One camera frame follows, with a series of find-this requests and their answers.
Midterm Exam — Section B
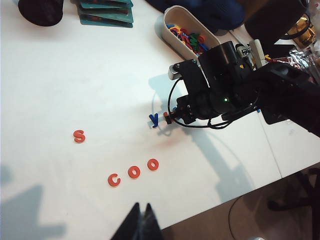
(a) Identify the red letter c magnet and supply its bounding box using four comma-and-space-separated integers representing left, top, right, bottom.
107, 172, 122, 189

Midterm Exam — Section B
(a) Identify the thin black cable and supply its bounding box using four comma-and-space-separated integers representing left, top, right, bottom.
167, 78, 262, 131

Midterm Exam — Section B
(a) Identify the black floor cable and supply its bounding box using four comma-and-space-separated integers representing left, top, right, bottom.
228, 193, 251, 240

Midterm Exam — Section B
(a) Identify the black mesh pen holder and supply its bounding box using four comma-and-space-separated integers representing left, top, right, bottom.
17, 0, 65, 27

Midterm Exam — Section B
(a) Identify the blue letter y magnet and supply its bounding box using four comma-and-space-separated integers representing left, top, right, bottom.
148, 112, 161, 130

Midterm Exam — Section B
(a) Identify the blue fabric bag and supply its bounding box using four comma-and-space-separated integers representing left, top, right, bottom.
198, 0, 246, 36

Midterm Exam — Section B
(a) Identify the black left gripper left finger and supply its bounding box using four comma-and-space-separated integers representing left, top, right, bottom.
109, 202, 142, 240

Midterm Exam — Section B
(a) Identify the black round container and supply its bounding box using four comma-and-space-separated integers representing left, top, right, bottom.
244, 0, 309, 52

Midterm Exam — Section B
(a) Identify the beige oval bin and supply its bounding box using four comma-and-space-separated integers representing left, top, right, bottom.
162, 5, 222, 61

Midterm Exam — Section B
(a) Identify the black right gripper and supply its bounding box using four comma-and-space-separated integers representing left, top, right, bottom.
166, 40, 242, 126

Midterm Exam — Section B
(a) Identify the red letter o magnet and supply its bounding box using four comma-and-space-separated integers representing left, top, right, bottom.
146, 157, 160, 172
127, 165, 142, 180

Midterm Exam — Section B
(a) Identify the gold foil package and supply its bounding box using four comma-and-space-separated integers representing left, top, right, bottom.
285, 13, 318, 47

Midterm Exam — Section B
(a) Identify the clear crinkled plastic bag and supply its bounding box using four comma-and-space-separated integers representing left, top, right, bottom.
288, 36, 320, 76

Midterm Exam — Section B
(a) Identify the red letter s magnet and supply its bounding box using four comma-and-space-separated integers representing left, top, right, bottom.
73, 129, 87, 144

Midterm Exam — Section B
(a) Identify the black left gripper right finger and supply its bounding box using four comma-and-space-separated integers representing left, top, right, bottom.
140, 203, 166, 240

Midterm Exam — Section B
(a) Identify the beige stapler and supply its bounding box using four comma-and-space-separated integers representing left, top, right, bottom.
249, 38, 267, 70

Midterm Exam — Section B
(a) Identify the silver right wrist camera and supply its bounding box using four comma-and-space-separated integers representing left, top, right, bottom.
167, 59, 201, 86

